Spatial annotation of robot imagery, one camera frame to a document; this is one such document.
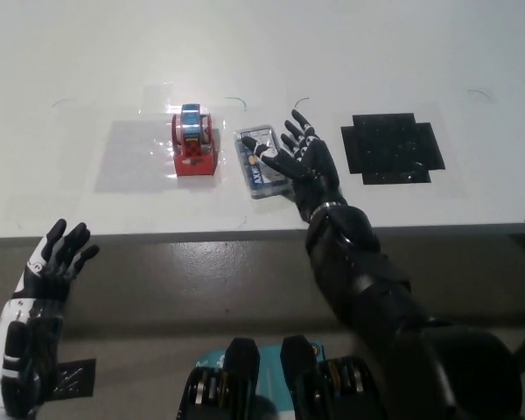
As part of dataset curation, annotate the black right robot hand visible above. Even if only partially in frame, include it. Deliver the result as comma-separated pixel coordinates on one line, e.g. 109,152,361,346
240,108,348,221

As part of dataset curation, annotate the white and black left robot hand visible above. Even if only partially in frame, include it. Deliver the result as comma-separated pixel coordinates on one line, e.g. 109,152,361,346
0,218,101,415

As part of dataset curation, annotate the black cross-shaped tape patch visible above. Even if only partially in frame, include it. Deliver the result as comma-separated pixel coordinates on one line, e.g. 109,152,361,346
339,112,446,186

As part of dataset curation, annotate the black tape patch with scratches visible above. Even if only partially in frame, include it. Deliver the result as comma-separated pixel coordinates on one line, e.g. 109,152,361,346
43,358,97,399

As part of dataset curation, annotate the red tape dispenser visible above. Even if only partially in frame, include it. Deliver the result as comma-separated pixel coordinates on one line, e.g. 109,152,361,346
171,102,220,179

